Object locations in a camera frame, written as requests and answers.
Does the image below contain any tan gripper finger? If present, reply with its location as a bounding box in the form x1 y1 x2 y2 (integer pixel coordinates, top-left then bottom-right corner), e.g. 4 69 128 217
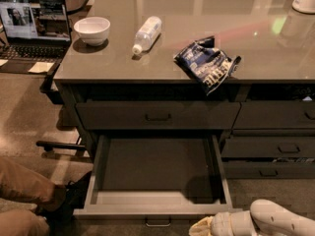
189 216 213 236

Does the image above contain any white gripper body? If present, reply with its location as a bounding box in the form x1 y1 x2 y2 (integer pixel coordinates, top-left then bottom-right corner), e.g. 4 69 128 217
211 211 257 236

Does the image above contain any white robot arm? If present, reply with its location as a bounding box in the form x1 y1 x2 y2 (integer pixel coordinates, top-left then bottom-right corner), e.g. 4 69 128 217
189 199 315 236

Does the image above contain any dark drawer cabinet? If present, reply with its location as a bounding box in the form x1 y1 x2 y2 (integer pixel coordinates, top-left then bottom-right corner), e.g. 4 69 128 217
53 0 315 220

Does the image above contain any black shoe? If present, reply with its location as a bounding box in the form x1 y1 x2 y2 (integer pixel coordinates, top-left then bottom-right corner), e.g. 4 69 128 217
36 172 92 223

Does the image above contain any blue chip bag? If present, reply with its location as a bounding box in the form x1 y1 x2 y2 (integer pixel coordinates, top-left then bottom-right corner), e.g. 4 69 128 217
173 35 241 95

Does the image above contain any black chair base leg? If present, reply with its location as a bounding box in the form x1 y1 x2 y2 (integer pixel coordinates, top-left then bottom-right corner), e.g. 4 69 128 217
35 141 86 151

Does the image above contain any tan trouser leg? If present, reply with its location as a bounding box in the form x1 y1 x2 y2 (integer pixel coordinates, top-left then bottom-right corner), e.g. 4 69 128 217
0 157 66 211
0 209 50 236

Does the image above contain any clear plastic water bottle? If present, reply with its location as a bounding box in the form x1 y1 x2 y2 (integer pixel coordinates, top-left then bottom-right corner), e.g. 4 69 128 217
132 16 162 55

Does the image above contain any white ceramic bowl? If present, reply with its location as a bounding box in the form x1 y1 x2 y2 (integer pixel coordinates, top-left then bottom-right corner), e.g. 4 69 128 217
74 17 111 46

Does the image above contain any white sticky note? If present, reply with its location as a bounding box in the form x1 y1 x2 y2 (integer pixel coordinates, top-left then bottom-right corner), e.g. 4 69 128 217
29 62 53 74

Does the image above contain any open black laptop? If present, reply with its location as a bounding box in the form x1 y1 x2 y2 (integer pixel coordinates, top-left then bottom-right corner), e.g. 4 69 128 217
0 0 72 74

